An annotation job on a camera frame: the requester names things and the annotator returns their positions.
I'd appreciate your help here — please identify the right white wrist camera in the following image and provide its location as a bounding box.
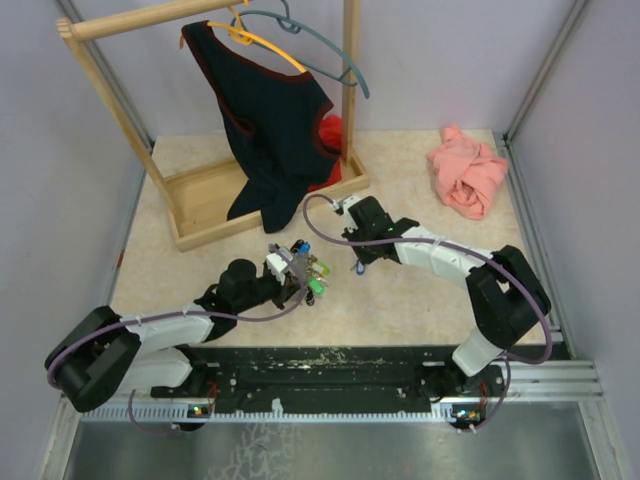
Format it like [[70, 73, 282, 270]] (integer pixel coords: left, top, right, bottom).
[[334, 195, 361, 215]]

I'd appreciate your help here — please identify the green key tag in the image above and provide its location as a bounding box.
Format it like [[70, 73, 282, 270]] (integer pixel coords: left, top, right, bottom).
[[309, 279, 325, 295]]

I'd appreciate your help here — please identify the grey-blue hanger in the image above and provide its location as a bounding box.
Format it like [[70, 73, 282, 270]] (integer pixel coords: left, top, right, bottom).
[[229, 1, 370, 99]]

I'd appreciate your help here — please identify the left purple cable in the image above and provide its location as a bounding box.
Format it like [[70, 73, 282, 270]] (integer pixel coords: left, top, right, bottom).
[[45, 243, 309, 437]]

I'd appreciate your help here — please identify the wooden clothes rack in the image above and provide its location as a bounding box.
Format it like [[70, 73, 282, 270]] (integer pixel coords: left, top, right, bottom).
[[56, 1, 370, 252]]

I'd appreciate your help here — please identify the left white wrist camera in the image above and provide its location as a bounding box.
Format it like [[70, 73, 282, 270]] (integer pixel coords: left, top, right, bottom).
[[265, 251, 293, 285]]

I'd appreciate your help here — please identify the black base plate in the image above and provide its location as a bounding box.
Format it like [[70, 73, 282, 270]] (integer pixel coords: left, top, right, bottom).
[[146, 346, 506, 415]]

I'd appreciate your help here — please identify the purple cable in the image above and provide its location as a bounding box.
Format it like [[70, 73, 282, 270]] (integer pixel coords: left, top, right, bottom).
[[45, 243, 309, 437], [302, 193, 554, 434]]

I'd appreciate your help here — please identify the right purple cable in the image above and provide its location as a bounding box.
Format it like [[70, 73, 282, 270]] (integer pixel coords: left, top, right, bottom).
[[302, 193, 554, 434]]

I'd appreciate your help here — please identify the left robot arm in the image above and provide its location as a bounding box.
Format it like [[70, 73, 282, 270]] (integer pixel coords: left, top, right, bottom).
[[45, 252, 308, 413]]

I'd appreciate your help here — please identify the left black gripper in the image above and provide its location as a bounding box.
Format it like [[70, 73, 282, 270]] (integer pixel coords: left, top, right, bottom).
[[235, 268, 306, 314]]

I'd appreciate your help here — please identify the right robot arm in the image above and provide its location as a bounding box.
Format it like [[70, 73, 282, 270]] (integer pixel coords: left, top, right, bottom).
[[337, 196, 551, 396]]

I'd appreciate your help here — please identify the yellow hanger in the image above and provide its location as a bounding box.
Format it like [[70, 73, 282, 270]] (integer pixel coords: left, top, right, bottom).
[[207, 7, 307, 73]]

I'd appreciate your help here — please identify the red cloth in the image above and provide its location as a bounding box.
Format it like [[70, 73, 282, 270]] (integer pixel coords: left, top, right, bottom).
[[308, 114, 342, 192]]

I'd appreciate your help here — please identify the dark navy tank top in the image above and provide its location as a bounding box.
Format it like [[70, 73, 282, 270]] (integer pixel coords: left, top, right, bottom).
[[181, 21, 340, 233]]

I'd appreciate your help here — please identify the pink cloth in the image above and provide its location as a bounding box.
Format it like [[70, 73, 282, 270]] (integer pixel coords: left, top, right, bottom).
[[426, 125, 508, 220]]

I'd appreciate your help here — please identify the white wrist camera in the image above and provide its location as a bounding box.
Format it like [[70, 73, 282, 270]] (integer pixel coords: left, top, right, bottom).
[[265, 251, 293, 285], [334, 195, 361, 215]]

